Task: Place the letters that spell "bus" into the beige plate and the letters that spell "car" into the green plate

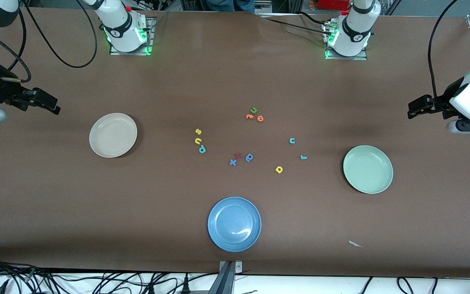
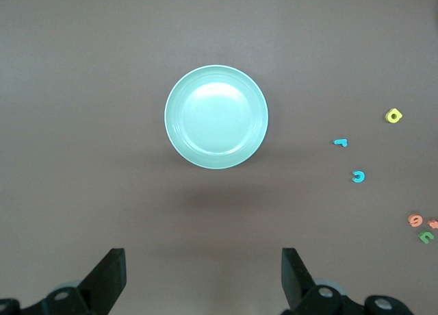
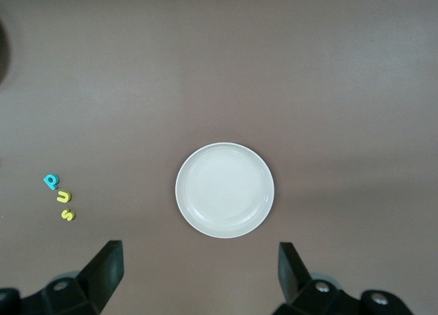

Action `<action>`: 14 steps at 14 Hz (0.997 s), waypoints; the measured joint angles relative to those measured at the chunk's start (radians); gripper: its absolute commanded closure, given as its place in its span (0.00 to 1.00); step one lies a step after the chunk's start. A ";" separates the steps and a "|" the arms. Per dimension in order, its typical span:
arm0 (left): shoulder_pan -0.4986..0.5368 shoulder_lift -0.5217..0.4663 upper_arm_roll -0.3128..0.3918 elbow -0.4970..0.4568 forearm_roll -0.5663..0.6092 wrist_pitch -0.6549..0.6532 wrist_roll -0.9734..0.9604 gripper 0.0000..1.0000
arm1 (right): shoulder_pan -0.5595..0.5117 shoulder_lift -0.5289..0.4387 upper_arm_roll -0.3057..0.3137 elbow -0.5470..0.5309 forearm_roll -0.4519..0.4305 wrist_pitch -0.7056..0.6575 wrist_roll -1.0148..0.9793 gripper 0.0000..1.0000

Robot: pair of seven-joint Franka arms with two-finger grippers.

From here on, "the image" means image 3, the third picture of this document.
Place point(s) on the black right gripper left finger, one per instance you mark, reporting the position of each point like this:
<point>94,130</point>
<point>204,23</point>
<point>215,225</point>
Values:
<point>99,277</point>

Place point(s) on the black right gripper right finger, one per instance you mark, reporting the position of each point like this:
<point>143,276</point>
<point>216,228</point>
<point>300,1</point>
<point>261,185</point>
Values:
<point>294,277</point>

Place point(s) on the yellow letter s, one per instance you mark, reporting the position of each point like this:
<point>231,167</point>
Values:
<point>68,215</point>

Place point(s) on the yellow letter u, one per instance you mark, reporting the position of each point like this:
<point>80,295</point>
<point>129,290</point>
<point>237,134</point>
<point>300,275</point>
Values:
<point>61,199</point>

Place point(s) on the teal letter p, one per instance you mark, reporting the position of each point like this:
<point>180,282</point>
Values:
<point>50,183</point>

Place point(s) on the beige round plate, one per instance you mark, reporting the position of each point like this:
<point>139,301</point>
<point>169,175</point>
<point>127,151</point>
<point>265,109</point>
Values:
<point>224,190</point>

